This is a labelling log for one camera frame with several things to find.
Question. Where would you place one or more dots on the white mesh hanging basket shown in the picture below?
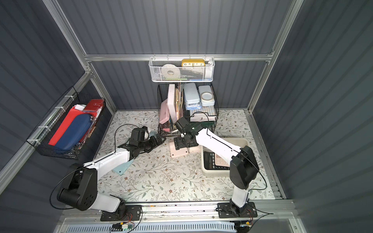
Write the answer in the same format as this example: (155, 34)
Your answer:
(188, 74)

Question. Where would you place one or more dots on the yellow clock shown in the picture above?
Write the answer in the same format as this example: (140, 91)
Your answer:
(193, 62)

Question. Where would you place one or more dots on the pink case in organizer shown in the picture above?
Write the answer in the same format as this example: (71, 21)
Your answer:
(164, 114)

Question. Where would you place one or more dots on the white tape roll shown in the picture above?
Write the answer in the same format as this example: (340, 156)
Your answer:
(170, 71)

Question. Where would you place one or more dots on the black wire side basket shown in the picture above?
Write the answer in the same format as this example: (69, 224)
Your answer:
(88, 145)

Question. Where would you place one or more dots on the white round tape box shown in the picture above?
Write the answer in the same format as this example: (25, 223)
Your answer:
(206, 95)

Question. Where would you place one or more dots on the red wallet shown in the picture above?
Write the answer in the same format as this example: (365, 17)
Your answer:
(94, 105)

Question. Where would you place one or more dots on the small circuit board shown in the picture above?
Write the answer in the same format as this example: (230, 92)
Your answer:
(122, 227)

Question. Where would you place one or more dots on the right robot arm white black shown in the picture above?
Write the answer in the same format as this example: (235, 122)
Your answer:
(243, 167)

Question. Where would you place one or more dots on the beige plastic storage box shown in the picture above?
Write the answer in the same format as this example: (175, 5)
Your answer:
(240, 142)

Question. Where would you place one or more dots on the pink upright book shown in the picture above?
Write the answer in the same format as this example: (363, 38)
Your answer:
(171, 102)

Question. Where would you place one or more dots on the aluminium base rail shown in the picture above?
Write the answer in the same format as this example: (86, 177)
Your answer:
(272, 216)

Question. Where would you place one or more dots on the light blue calculator lower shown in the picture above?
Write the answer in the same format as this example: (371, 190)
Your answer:
(122, 168)

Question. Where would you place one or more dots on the red folder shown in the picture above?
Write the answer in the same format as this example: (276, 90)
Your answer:
(72, 114)

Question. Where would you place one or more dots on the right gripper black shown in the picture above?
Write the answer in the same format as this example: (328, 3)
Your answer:
(180, 128)

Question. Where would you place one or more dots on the light blue pencil case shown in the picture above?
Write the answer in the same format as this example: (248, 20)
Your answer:
(192, 97)

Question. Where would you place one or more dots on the pink calculator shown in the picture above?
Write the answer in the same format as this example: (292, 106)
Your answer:
(183, 151)
(220, 161)

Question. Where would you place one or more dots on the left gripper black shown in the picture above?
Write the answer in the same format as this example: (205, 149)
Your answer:
(152, 141)

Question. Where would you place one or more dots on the black wire desk organizer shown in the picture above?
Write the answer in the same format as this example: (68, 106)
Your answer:
(208, 115)

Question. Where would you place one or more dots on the floral table mat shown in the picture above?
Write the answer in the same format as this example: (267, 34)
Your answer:
(157, 177)

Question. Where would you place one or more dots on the navy blue pouch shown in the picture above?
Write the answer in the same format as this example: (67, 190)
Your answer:
(73, 134)

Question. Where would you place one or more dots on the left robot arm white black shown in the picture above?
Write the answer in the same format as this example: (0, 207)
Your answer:
(79, 188)

